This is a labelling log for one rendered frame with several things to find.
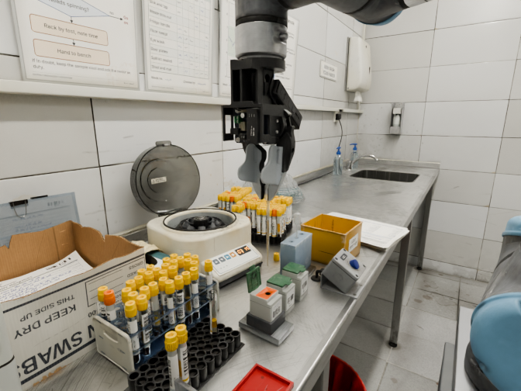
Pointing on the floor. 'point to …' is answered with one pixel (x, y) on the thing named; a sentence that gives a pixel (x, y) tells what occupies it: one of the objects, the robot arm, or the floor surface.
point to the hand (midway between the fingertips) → (267, 191)
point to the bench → (391, 167)
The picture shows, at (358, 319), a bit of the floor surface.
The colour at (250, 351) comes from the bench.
